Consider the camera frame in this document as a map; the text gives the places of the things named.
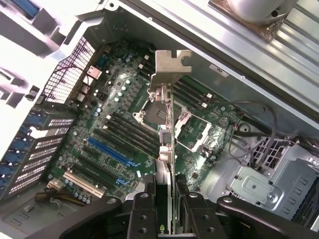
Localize black expansion slot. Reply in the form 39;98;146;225
72;163;114;190
78;154;119;184

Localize silver metal disk bay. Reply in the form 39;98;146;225
225;144;319;232

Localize white expansion slot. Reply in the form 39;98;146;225
62;171;105;199

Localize blue expansion slot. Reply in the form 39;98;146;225
87;137;140;167

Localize black RAM slot white latches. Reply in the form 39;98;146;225
106;113;160;147
143;55;213;99
138;63;207;108
102;124;160;156

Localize metal socket cover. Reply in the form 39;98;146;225
174;107;215;152

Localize CPU socket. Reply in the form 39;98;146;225
133;99;175;132

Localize green motherboard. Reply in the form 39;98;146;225
44;42;245;210

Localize blue card retainer clips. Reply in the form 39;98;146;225
0;112;35;190

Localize open black PC case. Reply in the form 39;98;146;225
0;0;319;239

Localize metal mesh fan grille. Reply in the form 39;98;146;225
42;36;97;105

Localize grey plastic parts rack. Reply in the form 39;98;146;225
0;0;83;108

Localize blue plastic disk carrier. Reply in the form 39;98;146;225
11;0;40;19

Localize yellow black power wires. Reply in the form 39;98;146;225
34;189;88;207

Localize black wire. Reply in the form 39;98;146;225
216;101;279;167

